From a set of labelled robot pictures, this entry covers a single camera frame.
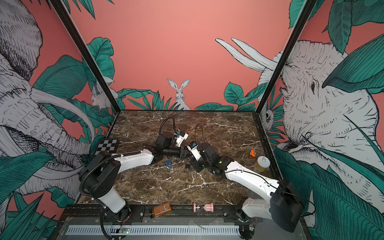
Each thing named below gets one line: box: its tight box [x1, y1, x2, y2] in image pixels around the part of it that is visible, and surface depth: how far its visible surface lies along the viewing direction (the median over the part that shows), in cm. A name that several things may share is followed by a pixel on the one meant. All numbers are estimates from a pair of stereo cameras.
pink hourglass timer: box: [193, 202, 214, 213], surface depth 76 cm
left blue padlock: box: [165, 159, 172, 167], surface depth 93 cm
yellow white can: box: [256, 155, 271, 172], surface depth 90 cm
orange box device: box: [152, 202, 171, 218], surface depth 74 cm
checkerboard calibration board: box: [94, 138, 119, 156], surface depth 98 cm
